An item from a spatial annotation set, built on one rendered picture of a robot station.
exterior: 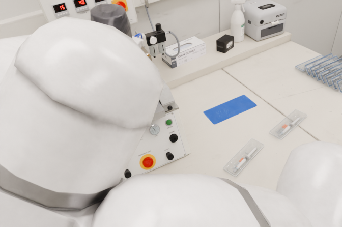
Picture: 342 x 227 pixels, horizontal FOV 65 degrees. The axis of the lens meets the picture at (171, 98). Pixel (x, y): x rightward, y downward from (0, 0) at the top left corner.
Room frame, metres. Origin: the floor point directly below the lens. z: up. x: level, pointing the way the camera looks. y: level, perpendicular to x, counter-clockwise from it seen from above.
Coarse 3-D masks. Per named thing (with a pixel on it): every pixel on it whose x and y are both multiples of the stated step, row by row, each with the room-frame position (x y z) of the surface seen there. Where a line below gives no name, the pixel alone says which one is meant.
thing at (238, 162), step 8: (248, 144) 0.66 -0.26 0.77; (256, 144) 0.66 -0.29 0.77; (240, 152) 0.63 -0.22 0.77; (248, 152) 0.62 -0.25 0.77; (256, 152) 0.62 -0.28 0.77; (232, 160) 0.60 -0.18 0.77; (240, 160) 0.60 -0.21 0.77; (248, 160) 0.59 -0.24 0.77; (224, 168) 0.57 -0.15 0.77; (232, 168) 0.57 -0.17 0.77; (240, 168) 0.56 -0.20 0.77
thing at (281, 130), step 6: (294, 114) 0.78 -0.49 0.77; (300, 114) 0.77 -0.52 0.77; (282, 120) 0.75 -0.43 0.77; (288, 120) 0.75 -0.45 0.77; (294, 120) 0.74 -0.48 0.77; (300, 120) 0.74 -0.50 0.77; (276, 126) 0.73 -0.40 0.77; (282, 126) 0.72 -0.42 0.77; (288, 126) 0.72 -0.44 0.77; (294, 126) 0.71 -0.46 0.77; (270, 132) 0.70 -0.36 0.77; (276, 132) 0.70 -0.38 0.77; (282, 132) 0.69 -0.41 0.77
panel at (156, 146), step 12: (156, 120) 0.72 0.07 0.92; (144, 132) 0.70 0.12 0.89; (168, 132) 0.71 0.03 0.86; (144, 144) 0.68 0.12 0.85; (156, 144) 0.68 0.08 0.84; (168, 144) 0.69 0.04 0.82; (180, 144) 0.69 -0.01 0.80; (132, 156) 0.65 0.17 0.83; (144, 156) 0.65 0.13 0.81; (156, 156) 0.66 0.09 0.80; (180, 156) 0.67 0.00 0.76; (132, 168) 0.63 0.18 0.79; (144, 168) 0.63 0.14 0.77
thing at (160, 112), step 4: (160, 104) 0.74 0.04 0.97; (156, 108) 0.72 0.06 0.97; (160, 108) 0.72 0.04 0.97; (156, 112) 0.70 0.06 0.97; (160, 112) 0.71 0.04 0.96; (164, 112) 0.71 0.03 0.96; (156, 116) 0.70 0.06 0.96; (160, 116) 0.70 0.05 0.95; (164, 116) 0.71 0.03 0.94; (152, 120) 0.70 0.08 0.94
